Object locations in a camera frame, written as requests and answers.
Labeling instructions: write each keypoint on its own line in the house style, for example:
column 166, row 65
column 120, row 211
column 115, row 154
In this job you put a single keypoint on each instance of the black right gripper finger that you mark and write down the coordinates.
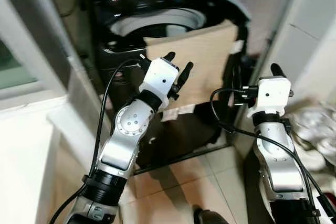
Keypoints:
column 277, row 70
column 237, row 77

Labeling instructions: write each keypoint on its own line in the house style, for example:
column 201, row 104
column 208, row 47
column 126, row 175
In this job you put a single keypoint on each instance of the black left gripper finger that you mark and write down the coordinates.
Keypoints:
column 169, row 56
column 187, row 73

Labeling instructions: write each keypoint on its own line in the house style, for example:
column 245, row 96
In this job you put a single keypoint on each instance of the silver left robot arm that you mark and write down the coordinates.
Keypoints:
column 125, row 135

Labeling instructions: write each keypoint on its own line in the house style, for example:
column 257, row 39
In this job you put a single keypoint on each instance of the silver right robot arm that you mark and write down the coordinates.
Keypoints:
column 275, row 156

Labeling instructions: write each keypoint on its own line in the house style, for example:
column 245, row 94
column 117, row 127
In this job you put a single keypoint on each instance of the black top-loading washing machine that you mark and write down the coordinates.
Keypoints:
column 173, row 135

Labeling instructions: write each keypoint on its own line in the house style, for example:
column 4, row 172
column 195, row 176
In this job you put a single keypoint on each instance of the white clothes pile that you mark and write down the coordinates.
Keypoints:
column 315, row 129

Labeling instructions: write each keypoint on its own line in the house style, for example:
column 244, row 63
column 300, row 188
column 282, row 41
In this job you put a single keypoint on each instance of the beige cloth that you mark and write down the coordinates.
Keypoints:
column 210, row 56

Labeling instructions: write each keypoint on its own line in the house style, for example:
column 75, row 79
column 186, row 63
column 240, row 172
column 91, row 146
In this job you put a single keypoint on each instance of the grey washer lid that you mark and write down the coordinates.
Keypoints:
column 231, row 1

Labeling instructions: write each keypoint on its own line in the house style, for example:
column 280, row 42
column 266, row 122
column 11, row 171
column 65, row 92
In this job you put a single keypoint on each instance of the black robot foot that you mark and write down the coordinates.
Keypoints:
column 210, row 217

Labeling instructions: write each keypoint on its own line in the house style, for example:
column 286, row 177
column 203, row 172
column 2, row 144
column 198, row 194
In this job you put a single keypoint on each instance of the white cabinet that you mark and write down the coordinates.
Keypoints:
column 26, row 156

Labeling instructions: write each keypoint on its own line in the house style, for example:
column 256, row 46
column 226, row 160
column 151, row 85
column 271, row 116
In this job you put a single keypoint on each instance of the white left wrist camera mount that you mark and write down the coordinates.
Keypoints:
column 159, row 80

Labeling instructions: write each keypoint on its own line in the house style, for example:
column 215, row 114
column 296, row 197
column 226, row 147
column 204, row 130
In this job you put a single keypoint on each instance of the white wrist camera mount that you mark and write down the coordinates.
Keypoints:
column 159, row 80
column 275, row 95

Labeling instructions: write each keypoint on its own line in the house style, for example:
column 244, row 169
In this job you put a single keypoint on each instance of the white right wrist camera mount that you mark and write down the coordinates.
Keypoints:
column 275, row 95

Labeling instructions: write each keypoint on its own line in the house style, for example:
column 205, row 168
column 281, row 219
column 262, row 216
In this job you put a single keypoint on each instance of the window with white frame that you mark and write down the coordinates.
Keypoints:
column 16, row 66

